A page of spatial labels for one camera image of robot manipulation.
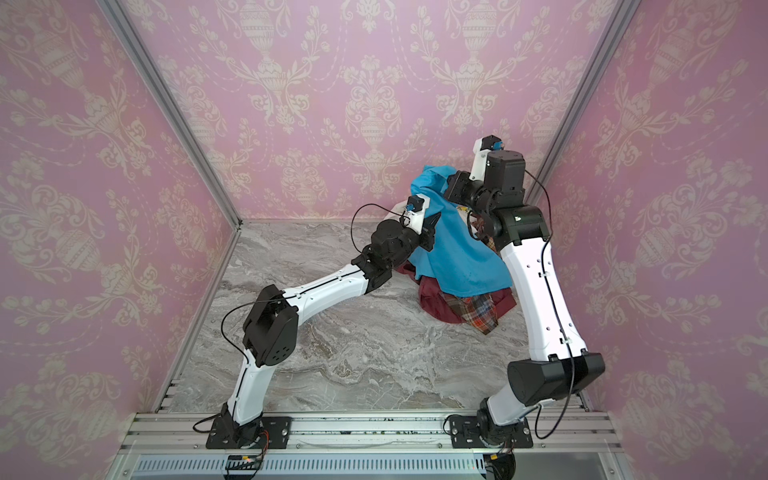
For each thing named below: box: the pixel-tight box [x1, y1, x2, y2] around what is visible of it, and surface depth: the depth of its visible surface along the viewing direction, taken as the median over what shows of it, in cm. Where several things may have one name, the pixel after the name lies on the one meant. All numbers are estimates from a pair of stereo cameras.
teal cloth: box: [409, 165, 513, 298], surface depth 88 cm
